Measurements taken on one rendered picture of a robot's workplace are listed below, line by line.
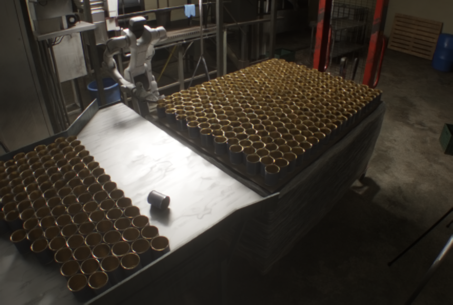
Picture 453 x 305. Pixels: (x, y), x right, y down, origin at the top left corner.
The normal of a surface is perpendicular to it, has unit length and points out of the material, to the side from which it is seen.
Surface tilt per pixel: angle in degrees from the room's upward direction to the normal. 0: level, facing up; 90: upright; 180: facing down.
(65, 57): 90
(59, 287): 0
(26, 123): 90
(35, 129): 90
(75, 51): 90
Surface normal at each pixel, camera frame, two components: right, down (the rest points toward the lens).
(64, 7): 0.69, 0.37
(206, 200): 0.00, -0.86
